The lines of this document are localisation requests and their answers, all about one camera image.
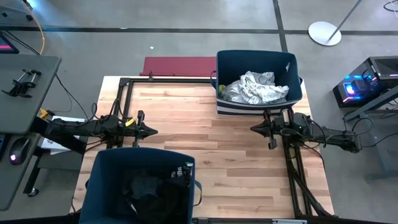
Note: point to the plain navy fabric bin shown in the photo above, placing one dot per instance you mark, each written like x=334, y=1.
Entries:
x=105, y=186

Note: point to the black desk clamp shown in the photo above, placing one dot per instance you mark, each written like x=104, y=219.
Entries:
x=23, y=85

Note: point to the black white logo briefs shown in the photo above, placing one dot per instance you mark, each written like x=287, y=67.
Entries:
x=183, y=172

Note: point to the floor stand round white base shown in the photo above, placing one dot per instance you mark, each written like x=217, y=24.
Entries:
x=324, y=33

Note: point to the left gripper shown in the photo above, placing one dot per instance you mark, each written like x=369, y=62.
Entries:
x=140, y=132

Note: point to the black computer tower with lights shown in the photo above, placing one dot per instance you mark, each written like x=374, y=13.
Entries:
x=363, y=84

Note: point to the black computer mouse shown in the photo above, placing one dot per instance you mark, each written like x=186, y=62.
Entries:
x=18, y=152

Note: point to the dark monitor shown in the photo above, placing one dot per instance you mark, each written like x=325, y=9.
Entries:
x=7, y=45

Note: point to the navy white striped fabric bin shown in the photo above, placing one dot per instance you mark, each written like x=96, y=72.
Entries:
x=233, y=65

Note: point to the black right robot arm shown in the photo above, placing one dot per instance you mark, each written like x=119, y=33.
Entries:
x=329, y=137

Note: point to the black shorts grey waistband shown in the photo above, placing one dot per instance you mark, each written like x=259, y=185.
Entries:
x=161, y=208

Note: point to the silver metal bracket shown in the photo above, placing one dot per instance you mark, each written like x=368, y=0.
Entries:
x=289, y=221

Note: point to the white bin label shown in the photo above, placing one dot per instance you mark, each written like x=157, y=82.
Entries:
x=189, y=165

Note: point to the grey metal table frame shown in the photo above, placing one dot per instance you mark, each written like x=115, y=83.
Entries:
x=376, y=146

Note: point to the white grey patterned garment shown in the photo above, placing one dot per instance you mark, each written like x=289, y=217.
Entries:
x=258, y=90

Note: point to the black diagonal support beam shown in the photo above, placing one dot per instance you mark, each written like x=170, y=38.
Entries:
x=62, y=140

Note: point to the red mat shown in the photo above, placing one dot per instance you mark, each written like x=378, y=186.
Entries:
x=178, y=66

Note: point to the white papers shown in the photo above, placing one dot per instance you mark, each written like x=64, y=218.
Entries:
x=62, y=119

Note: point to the yellow black plug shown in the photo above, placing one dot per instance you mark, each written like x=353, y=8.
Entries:
x=45, y=113

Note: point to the yellow tag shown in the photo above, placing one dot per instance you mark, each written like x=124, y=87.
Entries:
x=129, y=122

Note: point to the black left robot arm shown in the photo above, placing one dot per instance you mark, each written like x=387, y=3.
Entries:
x=84, y=128

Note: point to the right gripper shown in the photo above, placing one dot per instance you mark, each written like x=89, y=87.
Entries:
x=278, y=129

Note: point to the office chair base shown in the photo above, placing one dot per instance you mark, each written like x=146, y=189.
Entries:
x=15, y=11

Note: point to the grey desk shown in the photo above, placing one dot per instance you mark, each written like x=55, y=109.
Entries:
x=25, y=93

